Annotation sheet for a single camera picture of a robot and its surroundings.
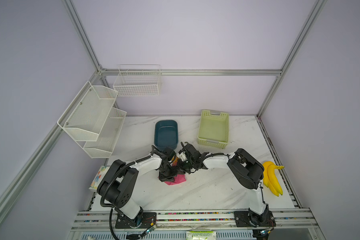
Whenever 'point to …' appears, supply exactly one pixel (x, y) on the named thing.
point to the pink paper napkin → (179, 178)
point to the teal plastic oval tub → (166, 134)
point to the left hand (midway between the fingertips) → (174, 181)
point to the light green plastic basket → (213, 129)
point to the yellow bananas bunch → (270, 178)
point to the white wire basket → (138, 80)
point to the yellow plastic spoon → (175, 160)
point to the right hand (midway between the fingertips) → (170, 172)
